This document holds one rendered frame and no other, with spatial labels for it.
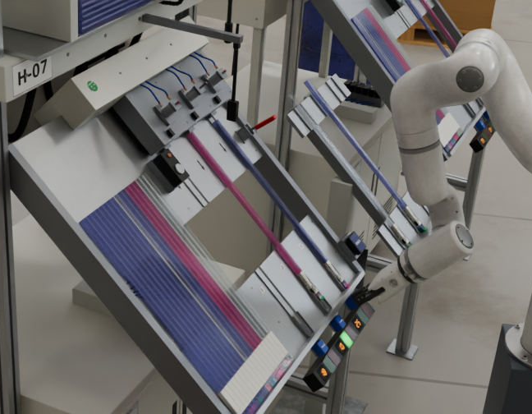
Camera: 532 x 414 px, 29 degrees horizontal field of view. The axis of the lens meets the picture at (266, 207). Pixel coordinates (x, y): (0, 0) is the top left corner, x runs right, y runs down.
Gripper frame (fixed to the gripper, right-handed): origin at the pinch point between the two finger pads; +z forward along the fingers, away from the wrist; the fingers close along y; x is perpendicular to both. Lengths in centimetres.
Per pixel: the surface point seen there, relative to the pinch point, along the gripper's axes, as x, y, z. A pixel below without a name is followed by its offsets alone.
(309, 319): 5.9, -18.2, 2.5
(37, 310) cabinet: 45, -32, 54
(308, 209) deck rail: 23.3, 8.0, 2.0
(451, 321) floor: -51, 109, 50
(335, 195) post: 19.3, 34.0, 9.4
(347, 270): 5.8, 5.9, 2.5
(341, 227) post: 11.0, 34.0, 14.0
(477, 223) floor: -44, 185, 57
